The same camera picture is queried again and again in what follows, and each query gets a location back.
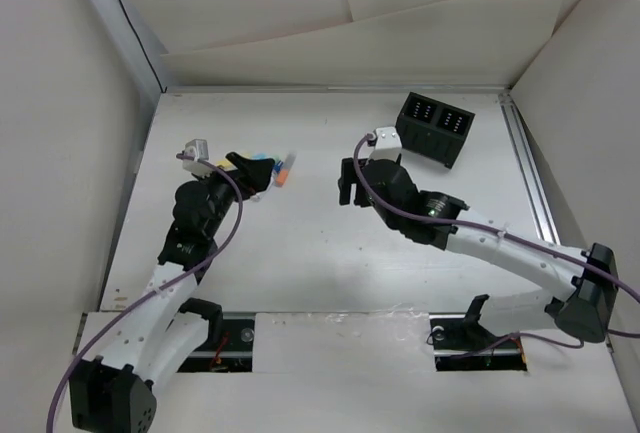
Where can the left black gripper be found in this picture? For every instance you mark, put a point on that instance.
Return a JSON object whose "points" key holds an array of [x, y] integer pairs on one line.
{"points": [[254, 173]]}

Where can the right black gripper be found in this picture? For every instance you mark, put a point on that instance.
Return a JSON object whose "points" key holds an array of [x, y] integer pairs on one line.
{"points": [[349, 177]]}

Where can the orange blue-capped highlighter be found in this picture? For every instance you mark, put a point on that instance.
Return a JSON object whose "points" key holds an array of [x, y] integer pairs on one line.
{"points": [[284, 169]]}

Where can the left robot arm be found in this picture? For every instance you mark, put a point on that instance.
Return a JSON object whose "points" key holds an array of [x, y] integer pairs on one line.
{"points": [[117, 390]]}

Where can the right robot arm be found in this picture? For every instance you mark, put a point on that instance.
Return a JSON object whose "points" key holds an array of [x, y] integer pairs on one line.
{"points": [[576, 288]]}

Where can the yellow highlighter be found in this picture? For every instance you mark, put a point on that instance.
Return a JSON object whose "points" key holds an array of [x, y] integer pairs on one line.
{"points": [[225, 165]]}

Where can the black two-compartment organizer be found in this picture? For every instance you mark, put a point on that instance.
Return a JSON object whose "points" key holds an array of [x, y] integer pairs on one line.
{"points": [[433, 129]]}

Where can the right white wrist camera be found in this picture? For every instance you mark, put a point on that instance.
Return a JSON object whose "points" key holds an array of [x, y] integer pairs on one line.
{"points": [[385, 144]]}

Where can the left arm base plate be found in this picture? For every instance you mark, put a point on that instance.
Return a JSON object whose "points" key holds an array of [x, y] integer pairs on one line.
{"points": [[232, 351]]}

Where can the aluminium side rail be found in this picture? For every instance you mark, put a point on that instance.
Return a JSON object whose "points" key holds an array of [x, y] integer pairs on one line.
{"points": [[542, 215]]}

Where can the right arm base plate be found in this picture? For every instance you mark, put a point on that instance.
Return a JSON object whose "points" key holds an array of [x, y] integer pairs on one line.
{"points": [[461, 345]]}

